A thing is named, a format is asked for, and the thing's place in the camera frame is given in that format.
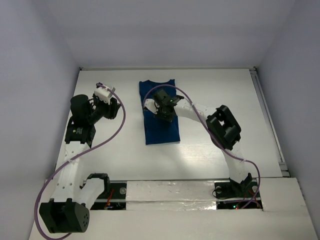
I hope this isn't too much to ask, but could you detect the blue printed t-shirt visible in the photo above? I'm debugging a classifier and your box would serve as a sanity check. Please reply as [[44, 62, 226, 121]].
[[139, 79, 181, 145]]

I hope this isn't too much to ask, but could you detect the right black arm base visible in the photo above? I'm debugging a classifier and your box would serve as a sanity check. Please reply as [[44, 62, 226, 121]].
[[212, 181, 263, 210]]

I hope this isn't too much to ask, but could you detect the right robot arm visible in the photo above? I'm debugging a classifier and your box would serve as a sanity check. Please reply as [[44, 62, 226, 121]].
[[143, 89, 253, 197]]

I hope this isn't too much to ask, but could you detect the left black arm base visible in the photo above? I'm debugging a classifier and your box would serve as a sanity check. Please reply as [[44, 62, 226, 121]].
[[91, 181, 127, 211]]

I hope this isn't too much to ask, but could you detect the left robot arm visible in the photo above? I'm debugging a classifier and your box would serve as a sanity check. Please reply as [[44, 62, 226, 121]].
[[34, 93, 124, 240]]

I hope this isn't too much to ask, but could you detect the silver foil covered panel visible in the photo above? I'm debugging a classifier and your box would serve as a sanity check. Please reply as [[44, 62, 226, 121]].
[[125, 180, 217, 211]]

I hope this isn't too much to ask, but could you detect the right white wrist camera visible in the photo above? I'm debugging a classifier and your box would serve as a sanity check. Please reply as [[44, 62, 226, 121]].
[[143, 98, 158, 114]]

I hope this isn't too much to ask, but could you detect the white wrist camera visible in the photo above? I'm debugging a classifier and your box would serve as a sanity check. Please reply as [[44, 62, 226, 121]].
[[143, 98, 158, 114], [94, 82, 116, 105]]

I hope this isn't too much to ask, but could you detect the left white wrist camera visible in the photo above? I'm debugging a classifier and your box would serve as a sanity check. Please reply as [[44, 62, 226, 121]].
[[94, 82, 116, 105]]

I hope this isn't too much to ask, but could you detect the right aluminium rail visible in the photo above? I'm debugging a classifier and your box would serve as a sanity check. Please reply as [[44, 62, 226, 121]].
[[249, 67, 291, 178]]

